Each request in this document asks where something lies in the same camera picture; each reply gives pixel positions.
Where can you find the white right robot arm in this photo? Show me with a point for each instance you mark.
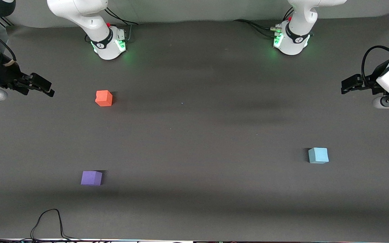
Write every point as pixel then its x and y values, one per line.
pixel 93 23

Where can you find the light blue foam block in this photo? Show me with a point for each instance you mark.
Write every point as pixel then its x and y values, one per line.
pixel 318 155

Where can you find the aluminium profile rail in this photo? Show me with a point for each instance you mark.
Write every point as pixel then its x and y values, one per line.
pixel 3 21

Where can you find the purple foam block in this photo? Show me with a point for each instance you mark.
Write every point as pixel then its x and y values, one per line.
pixel 91 178

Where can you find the orange foam block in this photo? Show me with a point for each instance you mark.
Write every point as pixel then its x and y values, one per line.
pixel 104 98

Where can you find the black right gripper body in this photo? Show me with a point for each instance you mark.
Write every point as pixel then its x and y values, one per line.
pixel 8 77

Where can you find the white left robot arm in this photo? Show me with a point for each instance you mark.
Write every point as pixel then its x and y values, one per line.
pixel 294 37

